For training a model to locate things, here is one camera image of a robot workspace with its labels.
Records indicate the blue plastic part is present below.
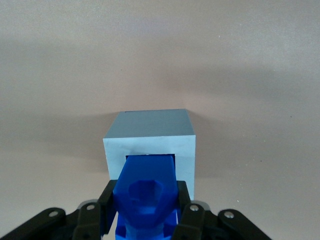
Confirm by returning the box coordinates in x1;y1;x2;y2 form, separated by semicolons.
112;153;182;240

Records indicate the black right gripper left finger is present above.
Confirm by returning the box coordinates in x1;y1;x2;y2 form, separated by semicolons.
0;179;119;240

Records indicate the gray cube base with cavity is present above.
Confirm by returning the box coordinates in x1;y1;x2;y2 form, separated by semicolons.
102;108;197;202

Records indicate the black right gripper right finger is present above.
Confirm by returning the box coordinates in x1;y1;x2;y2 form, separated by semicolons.
171;180;274;240

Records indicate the brown table cover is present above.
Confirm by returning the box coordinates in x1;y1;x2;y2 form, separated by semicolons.
0;0;320;240

